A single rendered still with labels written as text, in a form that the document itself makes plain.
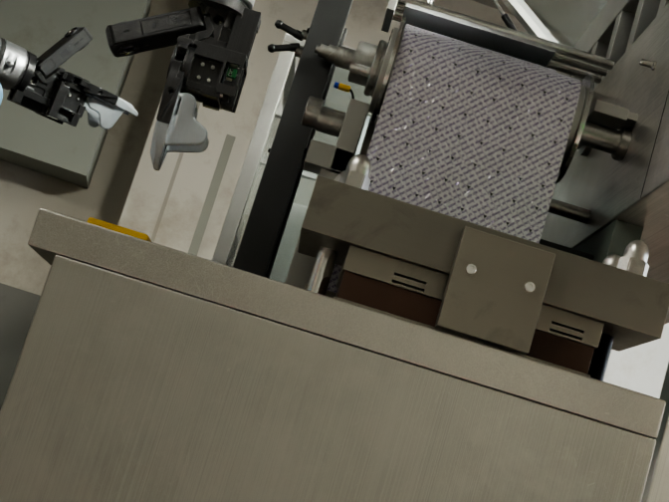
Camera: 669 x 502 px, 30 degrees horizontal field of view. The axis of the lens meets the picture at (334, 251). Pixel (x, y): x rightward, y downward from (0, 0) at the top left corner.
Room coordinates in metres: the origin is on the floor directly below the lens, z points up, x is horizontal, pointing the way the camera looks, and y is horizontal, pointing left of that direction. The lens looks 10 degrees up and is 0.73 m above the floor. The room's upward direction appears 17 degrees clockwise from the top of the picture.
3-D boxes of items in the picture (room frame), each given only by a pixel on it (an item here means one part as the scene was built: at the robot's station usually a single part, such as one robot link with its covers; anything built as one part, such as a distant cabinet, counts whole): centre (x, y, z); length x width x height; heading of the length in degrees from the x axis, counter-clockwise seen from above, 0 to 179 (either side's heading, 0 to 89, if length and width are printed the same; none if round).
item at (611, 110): (1.56, -0.29, 1.28); 0.06 x 0.05 x 0.02; 90
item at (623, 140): (1.56, -0.29, 1.25); 0.07 x 0.04 x 0.04; 90
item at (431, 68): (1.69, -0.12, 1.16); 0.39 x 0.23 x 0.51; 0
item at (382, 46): (1.56, 0.01, 1.25); 0.07 x 0.02 x 0.07; 0
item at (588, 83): (1.56, -0.25, 1.25); 0.15 x 0.01 x 0.15; 0
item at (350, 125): (1.60, 0.04, 1.05); 0.06 x 0.05 x 0.31; 90
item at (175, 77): (1.38, 0.23, 1.10); 0.05 x 0.02 x 0.09; 1
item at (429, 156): (1.50, -0.12, 1.11); 0.23 x 0.01 x 0.18; 90
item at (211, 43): (1.40, 0.20, 1.16); 0.09 x 0.08 x 0.12; 91
